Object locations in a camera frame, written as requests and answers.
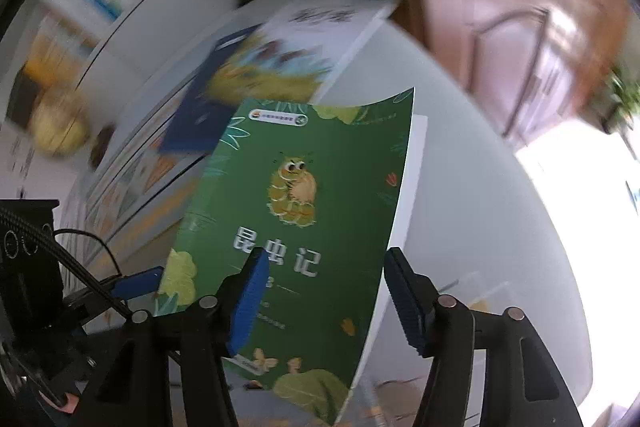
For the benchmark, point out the row of orange yellow books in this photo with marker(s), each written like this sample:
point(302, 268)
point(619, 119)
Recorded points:
point(40, 57)

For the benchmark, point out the white book with yellow field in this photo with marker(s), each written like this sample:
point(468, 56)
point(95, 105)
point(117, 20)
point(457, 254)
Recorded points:
point(280, 72)

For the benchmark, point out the navy blue book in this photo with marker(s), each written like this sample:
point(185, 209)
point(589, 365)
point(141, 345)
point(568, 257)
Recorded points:
point(200, 117)

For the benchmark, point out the beige globe on wooden base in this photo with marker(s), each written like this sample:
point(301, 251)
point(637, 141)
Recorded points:
point(57, 127)

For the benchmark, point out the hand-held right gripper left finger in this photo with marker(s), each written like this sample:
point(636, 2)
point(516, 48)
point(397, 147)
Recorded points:
point(247, 302)

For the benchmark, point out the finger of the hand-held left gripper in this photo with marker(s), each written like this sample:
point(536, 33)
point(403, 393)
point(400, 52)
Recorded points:
point(137, 283)

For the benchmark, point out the brown wooden cabinet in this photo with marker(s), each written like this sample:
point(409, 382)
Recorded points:
point(500, 7)

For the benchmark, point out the green caterpillar book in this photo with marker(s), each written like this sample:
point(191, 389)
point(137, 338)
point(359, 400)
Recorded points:
point(340, 232)

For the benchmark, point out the row of black books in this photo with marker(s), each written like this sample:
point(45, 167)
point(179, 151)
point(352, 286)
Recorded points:
point(20, 97)

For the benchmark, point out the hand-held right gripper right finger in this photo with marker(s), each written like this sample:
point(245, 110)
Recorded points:
point(405, 302)

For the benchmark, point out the patterned woven mat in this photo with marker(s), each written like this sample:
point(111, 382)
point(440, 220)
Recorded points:
point(140, 187)

